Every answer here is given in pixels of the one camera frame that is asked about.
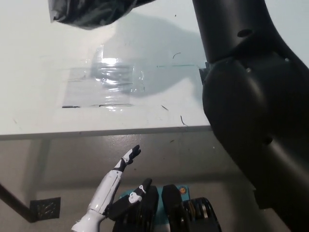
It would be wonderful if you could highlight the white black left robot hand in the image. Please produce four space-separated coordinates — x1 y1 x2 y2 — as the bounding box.
88 144 153 222

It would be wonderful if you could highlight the black plastic bag grey inside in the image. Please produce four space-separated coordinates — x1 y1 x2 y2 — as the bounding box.
48 0 157 31

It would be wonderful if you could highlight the dark metal table leg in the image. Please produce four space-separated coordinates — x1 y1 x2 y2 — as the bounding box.
0 182 37 223

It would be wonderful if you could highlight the clear tape patch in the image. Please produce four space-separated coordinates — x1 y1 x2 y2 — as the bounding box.
61 44 145 108

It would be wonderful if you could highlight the black tape patch on table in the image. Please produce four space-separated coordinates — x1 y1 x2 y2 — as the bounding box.
198 61 213 87

